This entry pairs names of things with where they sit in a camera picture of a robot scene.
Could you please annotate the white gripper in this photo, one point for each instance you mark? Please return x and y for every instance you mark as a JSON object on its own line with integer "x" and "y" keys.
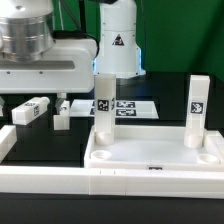
{"x": 65, "y": 68}

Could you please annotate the white desk top tray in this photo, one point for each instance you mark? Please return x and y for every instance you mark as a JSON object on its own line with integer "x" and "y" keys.
{"x": 155, "y": 148}

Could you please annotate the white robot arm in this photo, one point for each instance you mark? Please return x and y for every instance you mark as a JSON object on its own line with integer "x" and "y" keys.
{"x": 35, "y": 58}

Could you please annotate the white marker board with tags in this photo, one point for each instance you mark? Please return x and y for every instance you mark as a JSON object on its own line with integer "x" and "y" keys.
{"x": 123, "y": 109}

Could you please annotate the white U-shaped fence frame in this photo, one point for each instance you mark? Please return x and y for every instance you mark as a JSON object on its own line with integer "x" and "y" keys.
{"x": 104, "y": 181}

